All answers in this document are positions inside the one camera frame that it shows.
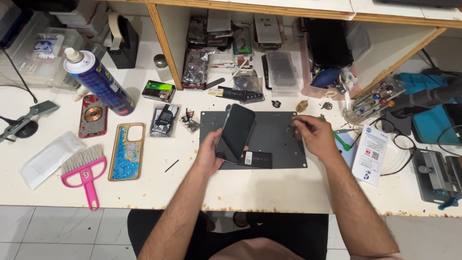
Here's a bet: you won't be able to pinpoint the person's right hand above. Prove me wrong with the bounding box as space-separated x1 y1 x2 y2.
291 115 342 162

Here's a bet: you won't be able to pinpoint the person's left hand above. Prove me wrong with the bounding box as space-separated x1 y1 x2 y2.
192 128 249 178

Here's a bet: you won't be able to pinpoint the black smartphone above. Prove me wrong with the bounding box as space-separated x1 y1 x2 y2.
215 103 257 164

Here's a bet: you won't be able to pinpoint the green plastic pry tool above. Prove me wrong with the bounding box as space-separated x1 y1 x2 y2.
318 114 351 152

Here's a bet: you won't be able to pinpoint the small bag of screws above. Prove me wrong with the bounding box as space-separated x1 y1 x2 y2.
179 108 201 134

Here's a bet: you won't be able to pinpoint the dark grey work mat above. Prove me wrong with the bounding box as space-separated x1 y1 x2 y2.
199 110 308 170

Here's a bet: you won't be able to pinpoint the black phone battery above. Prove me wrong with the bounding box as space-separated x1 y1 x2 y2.
237 151 273 169

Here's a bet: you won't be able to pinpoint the bag with black phone parts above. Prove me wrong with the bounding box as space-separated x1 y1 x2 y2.
149 103 181 138

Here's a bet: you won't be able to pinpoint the white printed packet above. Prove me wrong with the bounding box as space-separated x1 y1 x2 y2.
351 124 391 187

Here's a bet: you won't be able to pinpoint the clear screwdriver holder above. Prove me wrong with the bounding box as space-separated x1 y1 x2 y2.
342 80 406 125

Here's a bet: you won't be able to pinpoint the bubble wrapped phone screen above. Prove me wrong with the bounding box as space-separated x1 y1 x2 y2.
264 50 300 93

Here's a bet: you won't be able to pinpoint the pink tray of tools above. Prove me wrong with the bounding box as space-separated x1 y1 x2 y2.
298 17 362 100

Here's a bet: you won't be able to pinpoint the black rimmed eyeglasses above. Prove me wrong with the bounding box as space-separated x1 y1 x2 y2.
349 117 418 177

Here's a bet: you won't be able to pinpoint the blue glitter phone case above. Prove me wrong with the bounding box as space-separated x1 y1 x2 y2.
108 123 146 182

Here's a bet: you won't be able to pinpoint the black green small box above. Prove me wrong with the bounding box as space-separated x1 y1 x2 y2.
141 80 177 103

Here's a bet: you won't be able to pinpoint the person's black shorts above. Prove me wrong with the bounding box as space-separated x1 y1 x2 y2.
127 209 330 260

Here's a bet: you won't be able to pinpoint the small glass solvent bottle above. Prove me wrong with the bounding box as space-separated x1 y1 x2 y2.
154 54 173 82

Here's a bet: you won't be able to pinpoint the heap of phone parts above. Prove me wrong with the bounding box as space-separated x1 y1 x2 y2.
180 9 301 94

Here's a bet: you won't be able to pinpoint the teal heating pad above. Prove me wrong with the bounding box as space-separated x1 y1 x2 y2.
393 72 462 146

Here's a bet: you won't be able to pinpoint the red phone back cover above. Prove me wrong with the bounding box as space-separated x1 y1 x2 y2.
78 95 108 139

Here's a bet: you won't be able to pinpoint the grey phone holding fixture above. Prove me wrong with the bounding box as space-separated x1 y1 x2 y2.
411 148 462 211

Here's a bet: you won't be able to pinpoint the blue spray can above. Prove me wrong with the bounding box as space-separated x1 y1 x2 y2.
64 47 136 116

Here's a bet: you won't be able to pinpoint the black tape dispenser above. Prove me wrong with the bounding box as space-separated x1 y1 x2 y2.
106 12 139 69

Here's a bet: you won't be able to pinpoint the white padded pouch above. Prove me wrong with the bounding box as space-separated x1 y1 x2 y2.
19 131 86 190

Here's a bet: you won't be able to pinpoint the grey metal clamp tool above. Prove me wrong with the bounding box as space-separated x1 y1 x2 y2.
0 100 60 143

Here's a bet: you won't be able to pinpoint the clear plastic storage boxes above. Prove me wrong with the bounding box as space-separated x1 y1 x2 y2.
0 0 109 89

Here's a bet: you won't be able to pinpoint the wooden shelf frame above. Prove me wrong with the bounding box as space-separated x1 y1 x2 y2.
108 0 462 100

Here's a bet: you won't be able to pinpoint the pink handled brush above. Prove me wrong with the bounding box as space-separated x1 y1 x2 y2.
60 145 108 211

